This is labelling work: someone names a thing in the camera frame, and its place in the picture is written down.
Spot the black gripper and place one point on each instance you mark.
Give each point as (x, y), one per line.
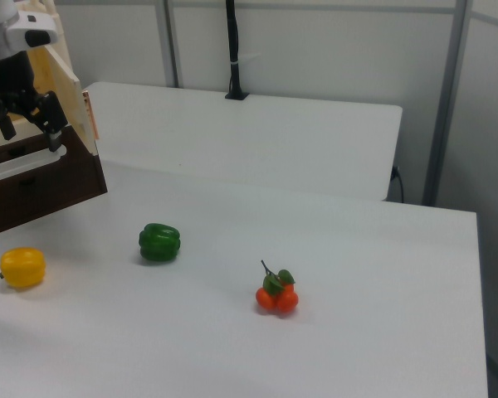
(8, 79)

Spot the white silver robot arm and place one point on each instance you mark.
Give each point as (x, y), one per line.
(20, 29)

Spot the dark brown wooden box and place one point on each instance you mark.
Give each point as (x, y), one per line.
(45, 207)

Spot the yellow bell pepper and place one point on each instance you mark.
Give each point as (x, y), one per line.
(22, 267)

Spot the green bell pepper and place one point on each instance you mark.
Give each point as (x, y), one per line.
(159, 243)

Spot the orange tomato bunch with leaves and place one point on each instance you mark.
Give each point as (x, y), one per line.
(276, 296)

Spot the grey metal partition post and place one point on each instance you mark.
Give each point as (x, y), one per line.
(446, 103)
(168, 41)

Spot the black camera pole with base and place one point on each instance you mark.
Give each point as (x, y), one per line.
(233, 49)

